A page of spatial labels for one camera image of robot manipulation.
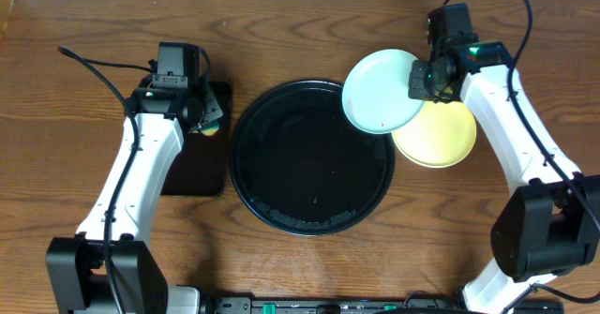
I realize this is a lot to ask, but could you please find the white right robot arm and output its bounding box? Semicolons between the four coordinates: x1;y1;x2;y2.
409;37;599;313

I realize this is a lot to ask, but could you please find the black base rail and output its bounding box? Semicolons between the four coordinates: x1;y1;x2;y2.
201;295;565;314

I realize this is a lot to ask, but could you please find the pale green plate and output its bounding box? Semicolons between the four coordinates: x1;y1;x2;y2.
341;49;424;134

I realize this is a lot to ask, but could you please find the black round tray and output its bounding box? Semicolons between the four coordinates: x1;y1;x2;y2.
229;80;396;236

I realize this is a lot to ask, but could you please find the green and yellow sponge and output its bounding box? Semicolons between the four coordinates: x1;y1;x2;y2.
200;121;220;137

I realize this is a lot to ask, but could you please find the yellow plate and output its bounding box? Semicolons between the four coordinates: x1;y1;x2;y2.
392;102;477;169

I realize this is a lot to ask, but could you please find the black rectangular tray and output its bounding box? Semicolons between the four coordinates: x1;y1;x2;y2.
161;82;233;197

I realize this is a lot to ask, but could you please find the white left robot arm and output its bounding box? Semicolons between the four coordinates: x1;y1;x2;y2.
46;76;232;313

